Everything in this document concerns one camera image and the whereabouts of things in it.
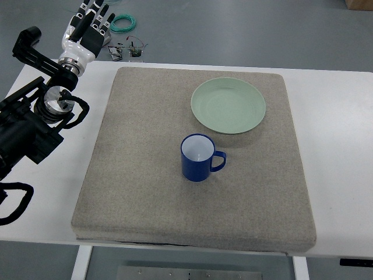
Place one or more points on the white table leg left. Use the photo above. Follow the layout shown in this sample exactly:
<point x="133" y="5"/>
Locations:
<point x="81" y="263"/>

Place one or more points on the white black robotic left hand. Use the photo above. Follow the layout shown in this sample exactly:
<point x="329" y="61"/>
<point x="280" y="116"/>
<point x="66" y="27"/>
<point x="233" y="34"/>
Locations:
<point x="84" y="35"/>

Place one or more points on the beige felt mat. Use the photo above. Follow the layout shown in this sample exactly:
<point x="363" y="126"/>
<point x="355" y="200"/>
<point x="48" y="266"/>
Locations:
<point x="158" y="176"/>

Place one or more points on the white table leg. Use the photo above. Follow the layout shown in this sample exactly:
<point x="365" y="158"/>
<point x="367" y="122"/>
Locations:
<point x="81" y="263"/>
<point x="300" y="268"/>

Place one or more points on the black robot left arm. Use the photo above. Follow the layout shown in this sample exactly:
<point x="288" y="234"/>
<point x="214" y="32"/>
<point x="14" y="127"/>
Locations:
<point x="33" y="116"/>

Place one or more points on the blue enamel mug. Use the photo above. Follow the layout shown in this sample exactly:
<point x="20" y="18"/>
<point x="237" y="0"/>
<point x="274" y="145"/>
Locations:
<point x="199" y="157"/>

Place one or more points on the white table leg right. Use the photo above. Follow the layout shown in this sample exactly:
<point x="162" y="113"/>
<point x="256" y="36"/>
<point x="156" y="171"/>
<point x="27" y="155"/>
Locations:
<point x="300" y="268"/>

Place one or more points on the dark shiny foil bag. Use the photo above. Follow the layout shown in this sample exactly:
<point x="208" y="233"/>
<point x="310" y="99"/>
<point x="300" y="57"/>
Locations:
<point x="115" y="52"/>

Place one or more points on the small grey metal box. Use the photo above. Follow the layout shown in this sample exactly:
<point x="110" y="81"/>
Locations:
<point x="107" y="37"/>

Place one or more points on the black table control panel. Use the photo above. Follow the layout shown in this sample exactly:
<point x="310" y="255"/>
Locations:
<point x="353" y="262"/>

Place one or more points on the light green plate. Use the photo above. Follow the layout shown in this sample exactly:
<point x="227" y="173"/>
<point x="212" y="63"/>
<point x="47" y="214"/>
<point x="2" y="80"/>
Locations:
<point x="228" y="105"/>

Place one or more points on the small circuit board with wires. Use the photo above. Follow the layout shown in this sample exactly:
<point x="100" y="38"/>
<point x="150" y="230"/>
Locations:
<point x="136" y="46"/>

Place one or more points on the cardboard box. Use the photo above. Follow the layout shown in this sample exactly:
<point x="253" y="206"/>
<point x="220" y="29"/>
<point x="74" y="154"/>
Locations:
<point x="363" y="5"/>

